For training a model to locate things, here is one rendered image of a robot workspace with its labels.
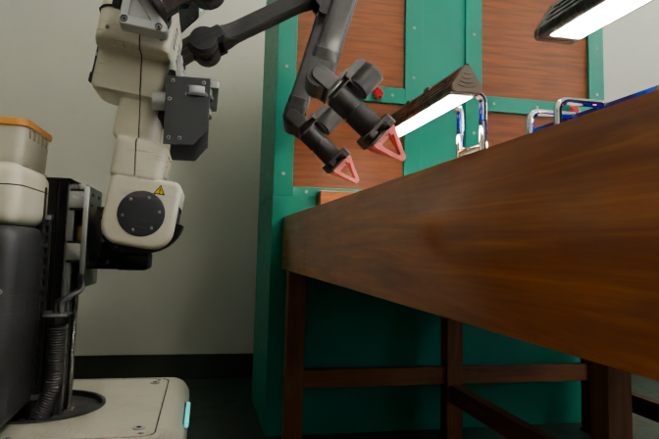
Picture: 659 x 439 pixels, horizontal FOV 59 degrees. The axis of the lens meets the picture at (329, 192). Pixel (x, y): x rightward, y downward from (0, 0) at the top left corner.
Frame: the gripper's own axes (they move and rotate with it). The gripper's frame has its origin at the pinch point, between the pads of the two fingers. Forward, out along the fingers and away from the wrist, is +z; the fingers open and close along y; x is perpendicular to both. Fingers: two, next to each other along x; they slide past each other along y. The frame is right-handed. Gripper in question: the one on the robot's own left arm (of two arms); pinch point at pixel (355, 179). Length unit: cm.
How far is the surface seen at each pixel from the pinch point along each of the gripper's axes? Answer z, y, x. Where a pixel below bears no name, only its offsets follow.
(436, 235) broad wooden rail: 2, -91, 23
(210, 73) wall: -78, 141, -24
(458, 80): -1.8, -31.2, -27.2
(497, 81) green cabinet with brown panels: 20, 48, -83
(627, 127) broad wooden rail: -3, -124, 17
